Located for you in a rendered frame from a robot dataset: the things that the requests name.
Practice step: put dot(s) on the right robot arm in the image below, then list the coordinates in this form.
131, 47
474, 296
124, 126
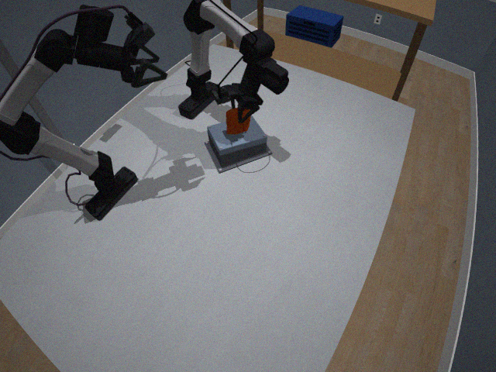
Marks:
28, 136

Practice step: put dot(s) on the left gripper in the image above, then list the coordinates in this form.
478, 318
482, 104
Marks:
246, 96

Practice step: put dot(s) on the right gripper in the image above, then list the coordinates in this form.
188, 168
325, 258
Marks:
120, 58

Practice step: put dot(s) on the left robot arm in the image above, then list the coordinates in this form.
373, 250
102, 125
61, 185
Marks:
260, 66

